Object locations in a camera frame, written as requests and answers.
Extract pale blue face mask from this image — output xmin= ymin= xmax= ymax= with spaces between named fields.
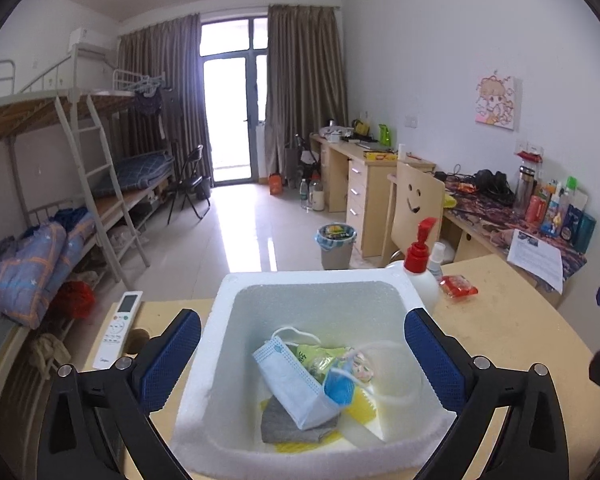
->
xmin=252 ymin=327 xmax=347 ymax=431

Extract blue round object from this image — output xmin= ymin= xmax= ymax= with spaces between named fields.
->
xmin=324 ymin=366 xmax=357 ymax=406

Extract beige cloth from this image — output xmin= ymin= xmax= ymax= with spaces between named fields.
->
xmin=29 ymin=332 xmax=72 ymax=377

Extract clear tall water bottle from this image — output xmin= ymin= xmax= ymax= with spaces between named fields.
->
xmin=512 ymin=164 xmax=537 ymax=216

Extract wooden desk with drawers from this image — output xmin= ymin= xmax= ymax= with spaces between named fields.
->
xmin=309 ymin=132 xmax=437 ymax=257

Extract white bunk bed ladder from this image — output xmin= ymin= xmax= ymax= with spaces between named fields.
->
xmin=55 ymin=92 xmax=151 ymax=281

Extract grey sock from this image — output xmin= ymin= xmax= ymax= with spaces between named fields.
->
xmin=260 ymin=397 xmax=341 ymax=445

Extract wooden smiley chair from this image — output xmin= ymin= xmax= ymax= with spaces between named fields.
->
xmin=382 ymin=160 xmax=446 ymax=267

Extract patterned desk mat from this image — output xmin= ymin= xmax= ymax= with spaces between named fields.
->
xmin=445 ymin=182 xmax=588 ymax=294

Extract red cloth bundle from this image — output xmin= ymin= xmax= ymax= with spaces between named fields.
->
xmin=55 ymin=280 xmax=96 ymax=319

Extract red snack packet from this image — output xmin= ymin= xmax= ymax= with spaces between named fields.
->
xmin=439 ymin=274 xmax=479 ymax=301

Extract large clear water bottle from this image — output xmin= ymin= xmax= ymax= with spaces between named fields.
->
xmin=310 ymin=171 xmax=326 ymax=212

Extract white lotion pump bottle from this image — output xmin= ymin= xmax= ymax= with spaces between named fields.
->
xmin=386 ymin=217 xmax=441 ymax=313

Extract white remote control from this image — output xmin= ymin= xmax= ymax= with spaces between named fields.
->
xmin=89 ymin=290 xmax=145 ymax=372

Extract white metal bunk bed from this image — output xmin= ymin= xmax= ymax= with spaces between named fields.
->
xmin=0 ymin=57 xmax=153 ymax=341
xmin=87 ymin=67 xmax=178 ymax=221

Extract glass balcony door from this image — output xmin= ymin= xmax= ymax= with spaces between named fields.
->
xmin=199 ymin=15 xmax=271 ymax=187

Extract black folded cart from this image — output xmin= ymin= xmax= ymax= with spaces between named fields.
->
xmin=285 ymin=134 xmax=321 ymax=189

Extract hanging dark clothes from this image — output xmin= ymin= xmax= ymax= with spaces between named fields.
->
xmin=132 ymin=77 xmax=169 ymax=134

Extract printed paper sheet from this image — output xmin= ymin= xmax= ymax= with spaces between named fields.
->
xmin=506 ymin=229 xmax=565 ymax=295

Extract orange red bottle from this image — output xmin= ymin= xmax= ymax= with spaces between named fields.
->
xmin=525 ymin=195 xmax=545 ymax=225

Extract white foam box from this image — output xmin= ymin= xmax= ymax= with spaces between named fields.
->
xmin=171 ymin=267 xmax=458 ymax=478

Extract white bottle with yellow print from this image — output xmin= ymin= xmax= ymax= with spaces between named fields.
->
xmin=542 ymin=182 xmax=564 ymax=236

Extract green snack packet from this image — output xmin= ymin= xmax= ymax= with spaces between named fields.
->
xmin=295 ymin=342 xmax=377 ymax=387

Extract black folding chair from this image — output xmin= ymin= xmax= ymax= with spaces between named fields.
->
xmin=165 ymin=145 xmax=212 ymax=225

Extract blue checked quilt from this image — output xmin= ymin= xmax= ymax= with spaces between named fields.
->
xmin=0 ymin=210 xmax=97 ymax=331

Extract cartoon wall poster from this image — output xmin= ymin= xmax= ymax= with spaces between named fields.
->
xmin=475 ymin=74 xmax=525 ymax=131

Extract white air conditioner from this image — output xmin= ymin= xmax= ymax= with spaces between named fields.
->
xmin=69 ymin=27 xmax=119 ymax=52

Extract brown curtain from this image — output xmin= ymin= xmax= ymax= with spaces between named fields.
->
xmin=266 ymin=4 xmax=350 ymax=177
xmin=117 ymin=14 xmax=213 ymax=187

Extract red hanging items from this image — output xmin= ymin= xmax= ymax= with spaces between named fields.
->
xmin=515 ymin=141 xmax=544 ymax=164

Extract grey trash bin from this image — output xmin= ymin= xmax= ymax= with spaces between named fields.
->
xmin=315 ymin=222 xmax=357 ymax=271

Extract blue checked mattress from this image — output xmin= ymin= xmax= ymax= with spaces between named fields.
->
xmin=92 ymin=152 xmax=176 ymax=194

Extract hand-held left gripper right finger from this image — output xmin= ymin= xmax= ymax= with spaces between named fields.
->
xmin=404 ymin=308 xmax=569 ymax=480

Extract black headphones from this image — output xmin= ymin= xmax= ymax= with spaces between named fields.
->
xmin=472 ymin=169 xmax=516 ymax=206

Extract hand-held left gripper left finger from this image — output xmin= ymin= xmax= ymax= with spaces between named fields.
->
xmin=36 ymin=308 xmax=202 ymax=480

